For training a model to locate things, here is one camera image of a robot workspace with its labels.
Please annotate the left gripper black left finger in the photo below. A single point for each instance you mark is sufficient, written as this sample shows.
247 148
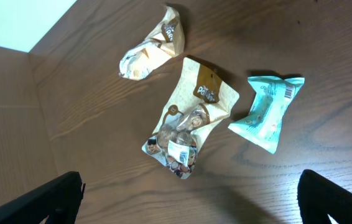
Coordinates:
57 201

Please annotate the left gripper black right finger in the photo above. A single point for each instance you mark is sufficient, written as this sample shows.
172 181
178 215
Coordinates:
320 199

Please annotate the light teal snack packet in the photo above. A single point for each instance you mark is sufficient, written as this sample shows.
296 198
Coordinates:
262 126

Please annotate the tan brown cookie bag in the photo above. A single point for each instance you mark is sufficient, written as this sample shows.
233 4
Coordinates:
200 101

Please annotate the crumpled tan snack bag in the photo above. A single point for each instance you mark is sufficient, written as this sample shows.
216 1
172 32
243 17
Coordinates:
164 42

